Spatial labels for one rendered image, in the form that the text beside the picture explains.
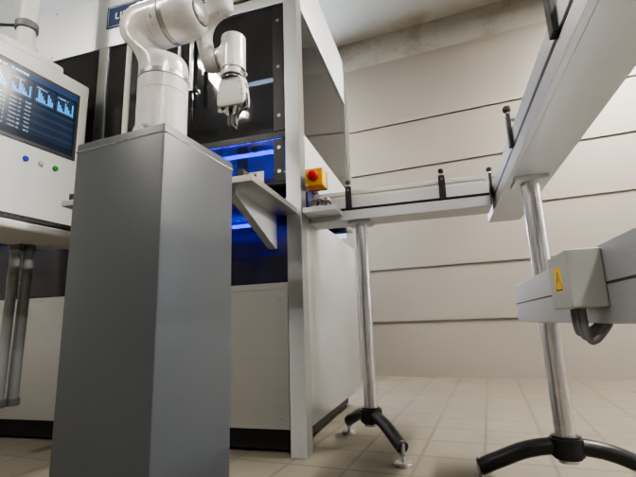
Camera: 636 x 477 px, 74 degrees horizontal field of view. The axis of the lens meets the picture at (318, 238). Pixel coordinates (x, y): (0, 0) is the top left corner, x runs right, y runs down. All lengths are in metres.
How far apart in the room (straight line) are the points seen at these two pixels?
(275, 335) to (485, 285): 2.38
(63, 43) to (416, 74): 2.90
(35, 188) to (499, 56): 3.64
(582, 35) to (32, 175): 1.82
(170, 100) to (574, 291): 0.91
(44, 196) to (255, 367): 1.09
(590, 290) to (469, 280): 2.93
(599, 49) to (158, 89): 0.88
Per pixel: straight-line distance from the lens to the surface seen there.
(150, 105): 1.10
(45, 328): 2.22
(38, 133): 2.06
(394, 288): 3.73
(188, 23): 1.20
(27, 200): 1.97
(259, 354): 1.60
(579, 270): 0.75
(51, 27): 2.81
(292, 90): 1.81
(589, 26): 0.77
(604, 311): 0.79
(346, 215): 1.66
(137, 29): 1.25
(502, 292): 3.65
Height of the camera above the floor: 0.44
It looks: 12 degrees up
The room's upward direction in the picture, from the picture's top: 2 degrees counter-clockwise
